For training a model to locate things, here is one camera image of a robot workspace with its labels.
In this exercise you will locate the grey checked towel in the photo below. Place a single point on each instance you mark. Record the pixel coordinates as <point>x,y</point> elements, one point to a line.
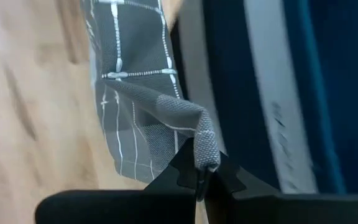
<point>135,46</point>

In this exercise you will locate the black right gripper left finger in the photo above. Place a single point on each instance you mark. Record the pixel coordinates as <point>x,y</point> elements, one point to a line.
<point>120,208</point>

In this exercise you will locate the navy white striped basket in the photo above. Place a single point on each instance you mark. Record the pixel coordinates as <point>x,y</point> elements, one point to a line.
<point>337,93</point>

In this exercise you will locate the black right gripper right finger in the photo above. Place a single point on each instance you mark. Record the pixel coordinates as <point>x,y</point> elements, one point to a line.
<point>291,210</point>

